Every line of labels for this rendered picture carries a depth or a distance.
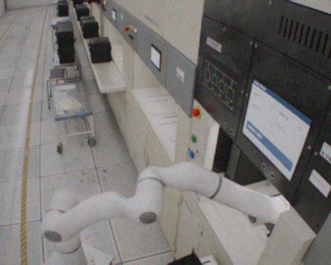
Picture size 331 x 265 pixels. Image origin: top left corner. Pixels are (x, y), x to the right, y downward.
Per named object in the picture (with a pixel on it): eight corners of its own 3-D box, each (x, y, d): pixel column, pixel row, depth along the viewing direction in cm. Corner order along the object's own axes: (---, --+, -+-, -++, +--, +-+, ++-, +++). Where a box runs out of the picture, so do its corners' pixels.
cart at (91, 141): (52, 114, 393) (47, 83, 367) (88, 109, 412) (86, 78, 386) (57, 154, 319) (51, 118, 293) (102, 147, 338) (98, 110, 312)
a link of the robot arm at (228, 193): (233, 177, 90) (297, 208, 99) (210, 172, 105) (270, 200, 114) (222, 203, 89) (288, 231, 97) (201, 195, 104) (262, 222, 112)
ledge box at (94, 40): (88, 56, 365) (87, 37, 351) (109, 54, 373) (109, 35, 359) (89, 64, 341) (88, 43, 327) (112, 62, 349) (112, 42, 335)
